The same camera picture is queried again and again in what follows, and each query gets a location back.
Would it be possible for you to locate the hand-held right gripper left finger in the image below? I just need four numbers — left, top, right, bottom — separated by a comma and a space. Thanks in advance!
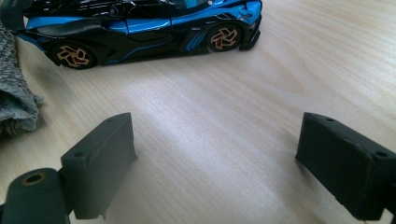
60, 112, 138, 220

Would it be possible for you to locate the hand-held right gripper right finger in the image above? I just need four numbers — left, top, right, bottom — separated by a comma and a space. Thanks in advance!
294, 112, 396, 221

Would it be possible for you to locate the blue and black toy car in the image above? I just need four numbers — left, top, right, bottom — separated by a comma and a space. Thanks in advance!
0, 0, 263, 70

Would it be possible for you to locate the grey terry cloth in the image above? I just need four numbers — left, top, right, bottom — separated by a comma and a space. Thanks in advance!
0, 22, 45, 135

